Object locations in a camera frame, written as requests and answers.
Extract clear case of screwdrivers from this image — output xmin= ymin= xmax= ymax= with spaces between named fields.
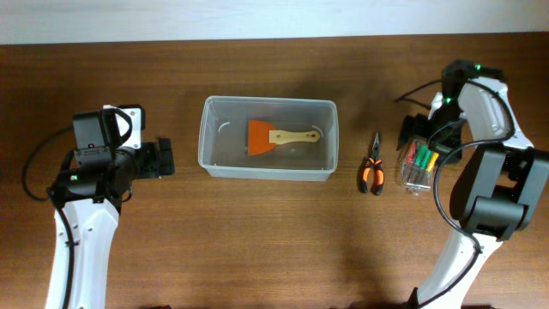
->
xmin=401 ymin=139 xmax=439 ymax=196

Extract orange black needle-nose pliers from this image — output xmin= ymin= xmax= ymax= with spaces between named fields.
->
xmin=359 ymin=133 xmax=385 ymax=196

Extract orange scraper wooden handle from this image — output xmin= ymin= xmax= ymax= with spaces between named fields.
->
xmin=247 ymin=120 xmax=321 ymax=155

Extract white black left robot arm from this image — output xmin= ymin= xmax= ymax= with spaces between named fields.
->
xmin=46 ymin=138 xmax=175 ymax=308

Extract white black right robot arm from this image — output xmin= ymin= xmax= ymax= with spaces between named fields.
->
xmin=397 ymin=60 xmax=548 ymax=308

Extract clear plastic container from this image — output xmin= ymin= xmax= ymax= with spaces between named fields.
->
xmin=198 ymin=96 xmax=339 ymax=181

